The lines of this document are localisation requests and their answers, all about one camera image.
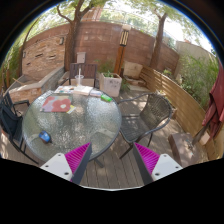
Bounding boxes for clear plastic cup with straw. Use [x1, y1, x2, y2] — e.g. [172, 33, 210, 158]
[75, 68, 84, 86]

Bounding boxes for grey wicker patio chair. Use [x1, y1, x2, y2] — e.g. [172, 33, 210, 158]
[119, 93, 172, 158]

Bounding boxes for left tree trunk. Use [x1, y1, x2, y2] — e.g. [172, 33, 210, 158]
[56, 0, 84, 71]

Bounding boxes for round glass patio table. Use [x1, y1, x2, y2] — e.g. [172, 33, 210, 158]
[22, 91, 122, 162]

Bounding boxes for wooden lamp post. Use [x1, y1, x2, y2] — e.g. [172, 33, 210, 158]
[114, 24, 131, 74]

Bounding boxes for dark wooden slatted chair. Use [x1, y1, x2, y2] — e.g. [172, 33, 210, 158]
[69, 63, 97, 86]

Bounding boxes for folded red patio umbrella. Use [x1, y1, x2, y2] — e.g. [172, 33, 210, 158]
[202, 64, 224, 138]

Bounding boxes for white square planter box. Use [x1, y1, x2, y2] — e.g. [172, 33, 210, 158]
[99, 73, 122, 97]

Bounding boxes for green marker tube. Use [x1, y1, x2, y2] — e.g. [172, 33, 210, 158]
[101, 95, 112, 102]

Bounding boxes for beige stone planter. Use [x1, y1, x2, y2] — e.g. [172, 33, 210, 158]
[123, 61, 144, 86]

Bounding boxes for black metal chair left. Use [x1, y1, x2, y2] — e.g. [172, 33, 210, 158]
[0, 93, 38, 164]

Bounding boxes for tree trunk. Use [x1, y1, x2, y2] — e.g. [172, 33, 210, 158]
[56, 0, 84, 71]
[150, 9, 168, 69]

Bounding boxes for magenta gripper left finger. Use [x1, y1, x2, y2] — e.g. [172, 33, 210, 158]
[41, 143, 92, 185]

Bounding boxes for right tree trunk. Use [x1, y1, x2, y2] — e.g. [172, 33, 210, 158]
[150, 9, 168, 69]

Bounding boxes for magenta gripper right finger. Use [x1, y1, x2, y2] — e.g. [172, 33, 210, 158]
[133, 143, 182, 185]

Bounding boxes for brown stone block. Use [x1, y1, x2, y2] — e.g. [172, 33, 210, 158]
[168, 133, 208, 168]

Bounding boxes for blue computer mouse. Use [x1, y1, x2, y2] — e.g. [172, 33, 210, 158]
[39, 131, 52, 144]

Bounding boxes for open book white pages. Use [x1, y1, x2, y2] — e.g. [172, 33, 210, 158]
[55, 85, 93, 95]

